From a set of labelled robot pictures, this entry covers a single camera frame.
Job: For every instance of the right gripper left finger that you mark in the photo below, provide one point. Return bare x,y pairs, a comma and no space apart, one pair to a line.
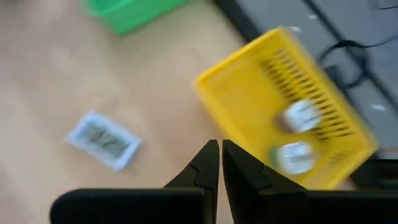
208,168

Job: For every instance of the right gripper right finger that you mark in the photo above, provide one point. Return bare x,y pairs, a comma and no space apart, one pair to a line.
242,174

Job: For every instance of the white round object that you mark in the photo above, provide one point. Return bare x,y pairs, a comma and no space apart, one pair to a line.
301,115
293,157

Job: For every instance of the white staple box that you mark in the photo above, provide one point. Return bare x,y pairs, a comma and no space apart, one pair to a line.
104,140

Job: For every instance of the yellow plastic basket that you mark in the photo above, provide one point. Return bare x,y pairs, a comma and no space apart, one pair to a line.
242,93

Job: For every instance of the green plastic basket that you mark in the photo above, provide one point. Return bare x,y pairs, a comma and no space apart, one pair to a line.
130,12

